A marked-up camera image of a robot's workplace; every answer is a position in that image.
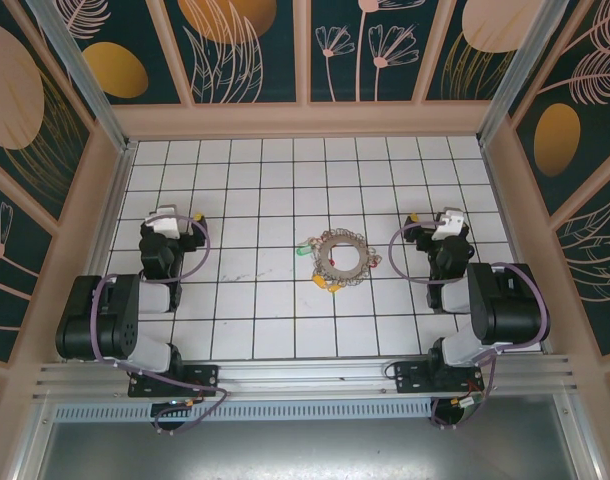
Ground black round base housing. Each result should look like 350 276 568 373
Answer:
151 397 199 436
431 397 474 430

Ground grey metal sheet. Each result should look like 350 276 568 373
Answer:
34 419 581 480

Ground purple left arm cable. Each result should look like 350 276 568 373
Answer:
92 214 231 436

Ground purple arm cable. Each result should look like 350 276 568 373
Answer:
389 222 554 431
92 214 231 436

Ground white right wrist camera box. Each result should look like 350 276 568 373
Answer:
431 207 465 242

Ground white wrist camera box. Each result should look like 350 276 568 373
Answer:
431 207 465 242
143 203 186 239

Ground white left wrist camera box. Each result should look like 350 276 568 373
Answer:
143 203 186 239

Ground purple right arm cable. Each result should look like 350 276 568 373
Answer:
389 222 554 431

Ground wall panel with pink flowers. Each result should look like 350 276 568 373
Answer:
308 0 449 105

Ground wall panel with pink leaf lines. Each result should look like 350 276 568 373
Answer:
549 177 610 357

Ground wall panel with flower outline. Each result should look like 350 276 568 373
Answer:
0 162 56 362

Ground aluminium corner post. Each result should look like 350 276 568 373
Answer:
27 0 137 154
477 0 584 146

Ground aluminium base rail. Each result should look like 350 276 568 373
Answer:
32 353 581 401

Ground wall panel with leaf outlines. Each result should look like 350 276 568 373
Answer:
163 0 306 106

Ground wall panel gold oval, feather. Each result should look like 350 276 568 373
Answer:
507 0 610 217

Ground wall panel with gold oval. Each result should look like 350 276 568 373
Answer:
59 0 184 106

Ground wall panel beige circle, gold leaves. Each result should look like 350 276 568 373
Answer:
423 0 544 103

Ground slotted grey cable duct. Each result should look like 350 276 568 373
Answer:
49 402 436 422

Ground wall panel large beige circle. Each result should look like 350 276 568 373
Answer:
0 0 97 227

